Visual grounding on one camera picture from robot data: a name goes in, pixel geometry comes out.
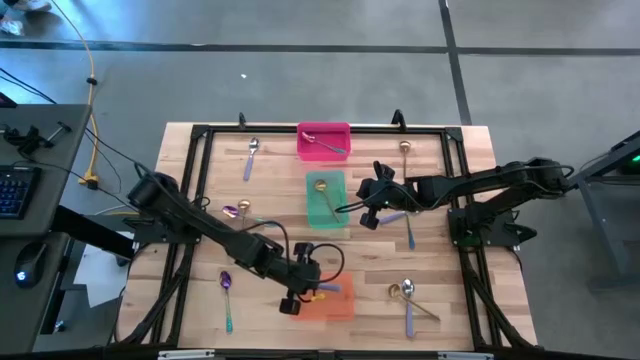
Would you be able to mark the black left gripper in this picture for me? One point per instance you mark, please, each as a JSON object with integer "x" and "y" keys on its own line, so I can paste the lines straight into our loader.
{"x": 300, "y": 277}

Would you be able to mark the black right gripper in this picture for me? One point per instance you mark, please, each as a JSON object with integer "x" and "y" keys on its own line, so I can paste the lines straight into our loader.
{"x": 382, "y": 195}

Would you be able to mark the orange plastic bin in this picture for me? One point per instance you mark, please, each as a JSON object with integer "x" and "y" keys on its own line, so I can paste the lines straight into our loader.
{"x": 342, "y": 305}

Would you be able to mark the iridescent rainbow spoon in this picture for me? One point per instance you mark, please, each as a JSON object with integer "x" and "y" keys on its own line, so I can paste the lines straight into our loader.
{"x": 225, "y": 280}
{"x": 325, "y": 144}
{"x": 411, "y": 240}
{"x": 230, "y": 211}

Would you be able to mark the gold spoon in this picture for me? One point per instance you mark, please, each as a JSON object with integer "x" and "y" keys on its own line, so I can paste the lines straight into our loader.
{"x": 244, "y": 204}
{"x": 320, "y": 186}
{"x": 404, "y": 146}
{"x": 394, "y": 290}

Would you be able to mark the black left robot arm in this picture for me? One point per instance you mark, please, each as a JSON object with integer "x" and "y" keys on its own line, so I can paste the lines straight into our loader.
{"x": 225, "y": 237}

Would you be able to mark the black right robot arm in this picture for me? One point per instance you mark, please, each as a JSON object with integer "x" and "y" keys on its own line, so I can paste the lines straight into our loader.
{"x": 475, "y": 182}

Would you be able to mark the teal green plastic bin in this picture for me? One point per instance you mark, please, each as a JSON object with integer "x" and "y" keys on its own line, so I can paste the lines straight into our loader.
{"x": 315, "y": 215}

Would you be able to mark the pink plastic bin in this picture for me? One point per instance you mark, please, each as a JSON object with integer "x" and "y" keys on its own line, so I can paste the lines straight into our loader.
{"x": 312, "y": 153}

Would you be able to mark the white paper sheet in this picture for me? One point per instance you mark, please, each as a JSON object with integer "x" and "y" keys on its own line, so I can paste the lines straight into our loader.
{"x": 100, "y": 280}

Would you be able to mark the black desk foot bar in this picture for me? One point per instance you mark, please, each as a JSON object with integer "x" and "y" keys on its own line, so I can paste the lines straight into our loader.
{"x": 90, "y": 232}

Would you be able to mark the dark metal side table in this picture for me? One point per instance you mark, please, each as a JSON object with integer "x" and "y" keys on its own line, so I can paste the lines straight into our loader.
{"x": 600, "y": 222}

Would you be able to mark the black device green light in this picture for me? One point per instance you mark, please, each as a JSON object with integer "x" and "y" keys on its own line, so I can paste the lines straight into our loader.
{"x": 634, "y": 162}

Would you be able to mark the dark grey desk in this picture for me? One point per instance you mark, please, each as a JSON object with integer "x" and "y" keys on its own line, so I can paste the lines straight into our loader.
{"x": 55, "y": 165}

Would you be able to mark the black computer mouse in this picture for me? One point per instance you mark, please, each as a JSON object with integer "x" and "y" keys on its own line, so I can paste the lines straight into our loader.
{"x": 30, "y": 265}

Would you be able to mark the black backlit keyboard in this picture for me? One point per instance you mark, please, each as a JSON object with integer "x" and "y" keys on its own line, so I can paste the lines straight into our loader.
{"x": 17, "y": 192}

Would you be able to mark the black clamp tool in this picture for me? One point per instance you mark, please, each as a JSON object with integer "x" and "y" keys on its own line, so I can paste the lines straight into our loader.
{"x": 27, "y": 140}

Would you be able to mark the black aluminium rig frame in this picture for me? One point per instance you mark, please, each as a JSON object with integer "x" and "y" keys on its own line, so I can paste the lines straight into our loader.
{"x": 275, "y": 129}

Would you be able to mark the silver frame bracket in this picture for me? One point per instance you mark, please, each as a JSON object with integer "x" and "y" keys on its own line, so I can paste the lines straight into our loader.
{"x": 185, "y": 355}
{"x": 465, "y": 356}

